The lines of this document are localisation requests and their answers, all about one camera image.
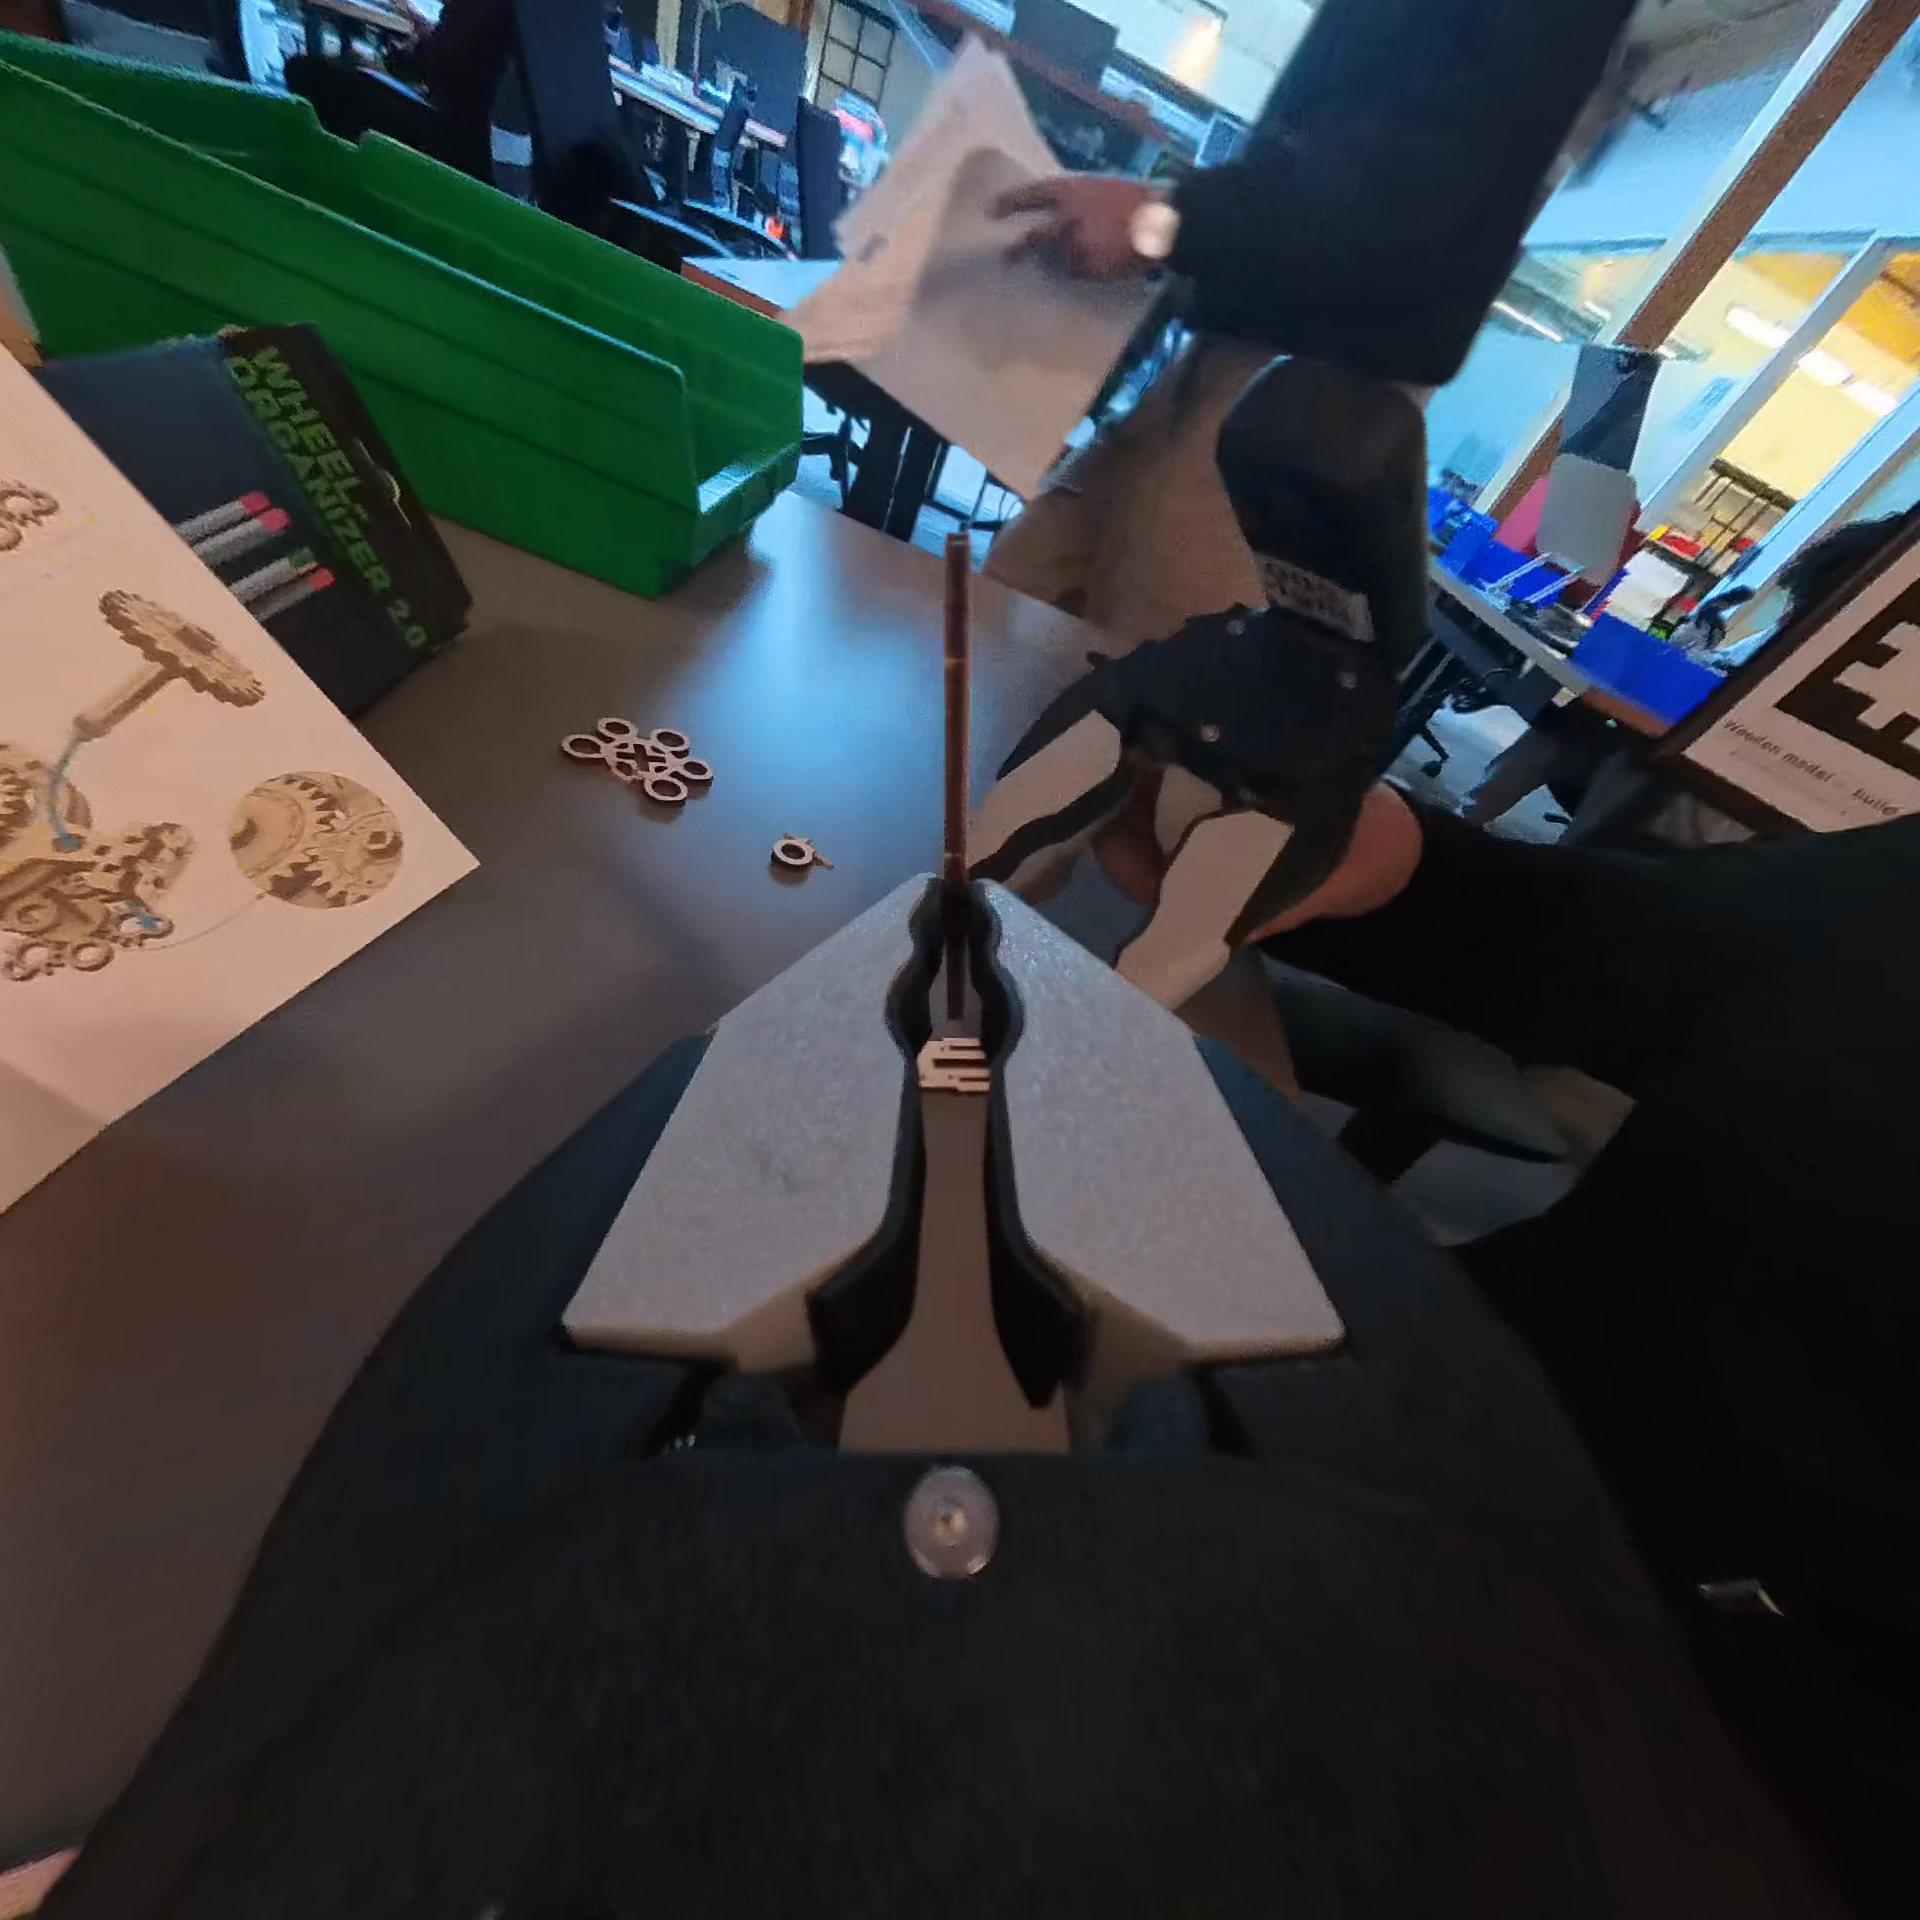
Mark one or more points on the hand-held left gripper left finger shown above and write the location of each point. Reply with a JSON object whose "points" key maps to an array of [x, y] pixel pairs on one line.
{"points": [[750, 1184]]}

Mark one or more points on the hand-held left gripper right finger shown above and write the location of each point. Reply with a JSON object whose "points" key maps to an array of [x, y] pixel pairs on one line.
{"points": [[1154, 1184]]}

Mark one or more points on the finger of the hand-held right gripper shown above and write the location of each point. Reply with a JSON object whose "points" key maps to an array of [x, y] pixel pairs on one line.
{"points": [[1042, 787], [1208, 901]]}

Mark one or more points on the long wooden model part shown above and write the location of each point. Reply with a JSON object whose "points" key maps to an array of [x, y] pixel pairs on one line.
{"points": [[955, 705]]}

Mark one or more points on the person's right forearm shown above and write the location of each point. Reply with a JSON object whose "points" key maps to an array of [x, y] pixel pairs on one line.
{"points": [[1651, 961]]}

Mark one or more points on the black model kit box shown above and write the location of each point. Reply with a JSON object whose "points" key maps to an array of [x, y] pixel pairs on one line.
{"points": [[346, 494]]}

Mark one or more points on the person's right hand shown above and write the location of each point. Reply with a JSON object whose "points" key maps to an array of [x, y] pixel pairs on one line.
{"points": [[1371, 861]]}

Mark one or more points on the blue plastic bin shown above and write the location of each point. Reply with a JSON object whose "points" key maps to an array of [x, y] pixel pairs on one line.
{"points": [[1492, 546], [1641, 667]]}

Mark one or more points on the flower-shaped wooden part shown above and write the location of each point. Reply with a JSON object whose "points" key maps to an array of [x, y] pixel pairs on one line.
{"points": [[647, 761]]}

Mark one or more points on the white paper sheet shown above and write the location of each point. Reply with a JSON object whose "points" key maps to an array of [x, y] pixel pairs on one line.
{"points": [[961, 315]]}

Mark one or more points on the folded assembly instruction sheet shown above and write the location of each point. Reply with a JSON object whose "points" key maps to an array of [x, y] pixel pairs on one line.
{"points": [[182, 840]]}

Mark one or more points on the green plastic bin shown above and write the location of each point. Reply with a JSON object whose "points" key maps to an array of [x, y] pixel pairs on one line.
{"points": [[495, 376]]}

